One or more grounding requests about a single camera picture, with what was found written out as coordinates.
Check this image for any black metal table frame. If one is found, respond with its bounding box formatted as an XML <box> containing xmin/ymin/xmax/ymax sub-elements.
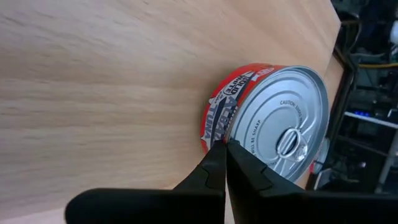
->
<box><xmin>306</xmin><ymin>43</ymin><xmax>358</xmax><ymax>191</ymax></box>

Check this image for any red albacore tuna can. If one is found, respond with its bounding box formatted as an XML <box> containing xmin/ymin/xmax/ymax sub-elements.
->
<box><xmin>200</xmin><ymin>63</ymin><xmax>330</xmax><ymax>184</ymax></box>

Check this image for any yellow cable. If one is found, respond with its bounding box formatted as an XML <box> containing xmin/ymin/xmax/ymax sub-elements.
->
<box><xmin>357</xmin><ymin>61</ymin><xmax>398</xmax><ymax>70</ymax></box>

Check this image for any white metal rail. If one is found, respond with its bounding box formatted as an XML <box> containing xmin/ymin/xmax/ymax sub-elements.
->
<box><xmin>343</xmin><ymin>110</ymin><xmax>398</xmax><ymax>129</ymax></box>

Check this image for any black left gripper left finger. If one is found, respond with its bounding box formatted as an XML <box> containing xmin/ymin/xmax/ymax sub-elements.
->
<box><xmin>64</xmin><ymin>139</ymin><xmax>227</xmax><ymax>224</ymax></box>

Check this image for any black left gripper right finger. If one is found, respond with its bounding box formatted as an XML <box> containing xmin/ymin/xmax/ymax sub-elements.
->
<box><xmin>226</xmin><ymin>139</ymin><xmax>398</xmax><ymax>224</ymax></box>

